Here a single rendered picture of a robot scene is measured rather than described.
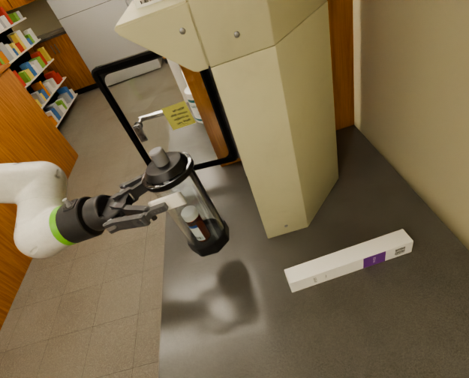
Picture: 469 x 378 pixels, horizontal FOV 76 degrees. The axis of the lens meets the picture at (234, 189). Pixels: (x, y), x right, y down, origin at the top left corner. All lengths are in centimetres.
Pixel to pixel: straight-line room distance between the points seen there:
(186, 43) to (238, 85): 11
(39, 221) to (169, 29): 49
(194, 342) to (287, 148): 46
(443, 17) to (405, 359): 62
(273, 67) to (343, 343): 53
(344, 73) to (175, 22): 65
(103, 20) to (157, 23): 512
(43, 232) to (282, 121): 55
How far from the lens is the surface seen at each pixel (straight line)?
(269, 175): 66
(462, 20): 70
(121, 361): 200
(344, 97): 108
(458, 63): 72
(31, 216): 79
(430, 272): 76
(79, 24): 572
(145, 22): 51
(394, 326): 70
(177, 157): 59
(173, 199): 58
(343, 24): 99
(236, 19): 52
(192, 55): 52
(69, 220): 71
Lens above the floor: 158
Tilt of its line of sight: 41 degrees down
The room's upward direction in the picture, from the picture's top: 21 degrees counter-clockwise
